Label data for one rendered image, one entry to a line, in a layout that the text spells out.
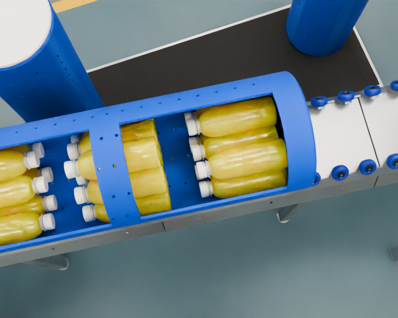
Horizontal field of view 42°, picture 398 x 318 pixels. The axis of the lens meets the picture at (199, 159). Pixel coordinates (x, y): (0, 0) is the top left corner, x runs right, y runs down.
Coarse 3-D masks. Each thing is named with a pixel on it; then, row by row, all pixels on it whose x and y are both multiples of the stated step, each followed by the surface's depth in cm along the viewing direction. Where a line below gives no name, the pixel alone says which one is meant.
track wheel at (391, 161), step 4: (392, 156) 133; (396, 156) 133; (388, 160) 134; (392, 160) 133; (396, 160) 134; (388, 164) 134; (392, 164) 134; (396, 164) 134; (392, 168) 135; (396, 168) 135
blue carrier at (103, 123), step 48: (192, 96) 115; (240, 96) 113; (288, 96) 111; (0, 144) 110; (48, 144) 131; (96, 144) 108; (288, 144) 110; (48, 192) 134; (192, 192) 131; (48, 240) 116
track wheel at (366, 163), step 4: (364, 160) 134; (368, 160) 133; (372, 160) 133; (360, 164) 134; (364, 164) 133; (368, 164) 133; (372, 164) 133; (376, 164) 134; (360, 168) 134; (364, 168) 134; (368, 168) 134; (372, 168) 134; (376, 168) 134; (364, 172) 134; (368, 172) 135; (372, 172) 135
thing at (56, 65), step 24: (48, 0) 142; (48, 48) 140; (72, 48) 161; (0, 72) 137; (24, 72) 140; (48, 72) 147; (72, 72) 161; (0, 96) 160; (24, 96) 153; (48, 96) 158; (72, 96) 169; (96, 96) 196; (24, 120) 184
